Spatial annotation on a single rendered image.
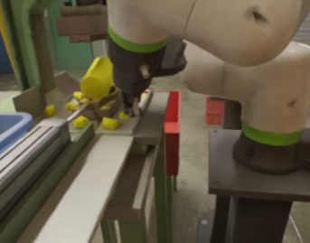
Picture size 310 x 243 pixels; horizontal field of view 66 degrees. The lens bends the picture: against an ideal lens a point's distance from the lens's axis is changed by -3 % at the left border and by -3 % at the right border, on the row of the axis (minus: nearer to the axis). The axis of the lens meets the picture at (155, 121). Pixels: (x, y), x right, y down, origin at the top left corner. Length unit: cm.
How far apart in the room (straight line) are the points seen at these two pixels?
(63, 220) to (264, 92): 39
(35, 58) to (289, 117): 57
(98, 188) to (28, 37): 42
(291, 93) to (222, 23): 26
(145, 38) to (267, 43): 15
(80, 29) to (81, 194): 33
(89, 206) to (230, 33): 27
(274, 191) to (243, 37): 32
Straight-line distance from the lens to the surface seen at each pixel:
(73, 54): 662
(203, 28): 28
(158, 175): 87
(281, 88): 49
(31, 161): 36
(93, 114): 58
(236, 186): 50
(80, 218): 33
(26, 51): 69
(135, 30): 33
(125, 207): 40
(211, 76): 52
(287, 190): 52
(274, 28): 28
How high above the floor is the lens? 123
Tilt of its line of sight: 24 degrees down
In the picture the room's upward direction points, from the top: 2 degrees counter-clockwise
